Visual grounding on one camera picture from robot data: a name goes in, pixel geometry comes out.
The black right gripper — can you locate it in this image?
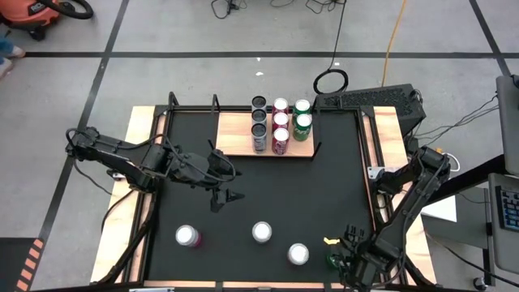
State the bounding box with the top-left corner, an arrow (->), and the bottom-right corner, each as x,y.
337,225 -> 393,290

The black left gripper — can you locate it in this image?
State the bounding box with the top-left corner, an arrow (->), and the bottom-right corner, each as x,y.
177,148 -> 247,214

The green Sprite can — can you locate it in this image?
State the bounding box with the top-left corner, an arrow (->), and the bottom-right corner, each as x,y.
292,114 -> 313,143
292,99 -> 312,117
326,251 -> 345,269

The pink and silver Spindrift can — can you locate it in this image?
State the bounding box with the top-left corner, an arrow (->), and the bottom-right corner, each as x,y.
251,221 -> 273,244
286,243 -> 311,267
174,224 -> 203,249

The tall silver Celsius can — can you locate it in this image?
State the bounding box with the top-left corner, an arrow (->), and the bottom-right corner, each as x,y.
251,109 -> 268,127
251,122 -> 268,154
251,95 -> 268,113

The dark red soda can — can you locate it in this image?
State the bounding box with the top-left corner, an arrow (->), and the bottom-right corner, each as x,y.
272,112 -> 290,131

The red Coca-Cola Star Wars can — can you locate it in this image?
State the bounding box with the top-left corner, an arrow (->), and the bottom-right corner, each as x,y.
272,97 -> 290,115

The wooden tray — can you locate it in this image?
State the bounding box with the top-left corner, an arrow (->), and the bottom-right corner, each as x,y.
206,111 -> 324,162

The black table mat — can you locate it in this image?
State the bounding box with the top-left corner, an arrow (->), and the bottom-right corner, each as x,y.
144,109 -> 384,285

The white paper sheet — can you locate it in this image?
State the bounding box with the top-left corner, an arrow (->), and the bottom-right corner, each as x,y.
421,194 -> 458,223

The black stand beam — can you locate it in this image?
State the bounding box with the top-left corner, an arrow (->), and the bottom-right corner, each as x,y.
425,153 -> 508,206

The grey keyboard console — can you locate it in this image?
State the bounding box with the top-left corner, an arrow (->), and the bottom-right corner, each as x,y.
487,172 -> 519,275

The flat computer monitor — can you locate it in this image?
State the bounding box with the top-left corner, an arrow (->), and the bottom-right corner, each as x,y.
495,74 -> 519,178

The black mat with orange stripes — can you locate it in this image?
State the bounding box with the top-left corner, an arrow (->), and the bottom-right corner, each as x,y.
0,237 -> 45,292

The person's foot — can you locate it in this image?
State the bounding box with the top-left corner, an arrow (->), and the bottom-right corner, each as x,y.
0,38 -> 26,60
0,58 -> 15,80

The orange shop vacuum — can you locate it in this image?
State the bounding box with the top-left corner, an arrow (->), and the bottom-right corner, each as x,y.
0,0 -> 62,41

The black hanging cable with coil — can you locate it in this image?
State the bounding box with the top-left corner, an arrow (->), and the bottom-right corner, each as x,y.
311,0 -> 350,97

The white power cable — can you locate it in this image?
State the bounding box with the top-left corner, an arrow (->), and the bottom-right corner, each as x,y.
444,152 -> 462,174

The thin black floor cable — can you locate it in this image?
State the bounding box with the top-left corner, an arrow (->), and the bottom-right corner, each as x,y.
210,0 -> 244,20

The yellow extension cable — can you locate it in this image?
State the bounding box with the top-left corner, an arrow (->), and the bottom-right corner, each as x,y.
380,0 -> 409,88

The black vacuum hose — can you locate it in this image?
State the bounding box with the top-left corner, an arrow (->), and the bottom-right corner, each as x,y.
38,0 -> 95,20

